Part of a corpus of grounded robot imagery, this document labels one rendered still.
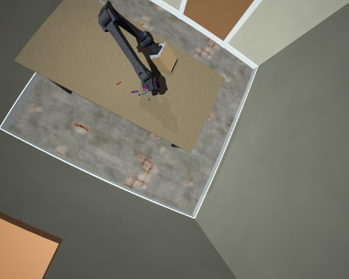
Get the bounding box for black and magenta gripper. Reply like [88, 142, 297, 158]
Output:
[141, 80, 161, 91]

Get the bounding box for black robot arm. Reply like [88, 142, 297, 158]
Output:
[98, 1, 162, 96]

